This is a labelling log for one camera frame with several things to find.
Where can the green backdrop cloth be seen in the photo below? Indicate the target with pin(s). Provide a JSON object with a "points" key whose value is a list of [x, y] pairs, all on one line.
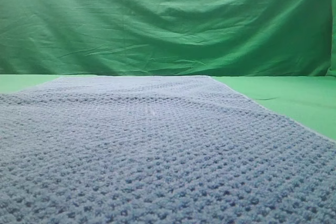
{"points": [[168, 37]]}

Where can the blue waffle-weave towel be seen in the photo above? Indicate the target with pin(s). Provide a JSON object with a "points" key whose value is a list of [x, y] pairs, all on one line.
{"points": [[158, 150]]}

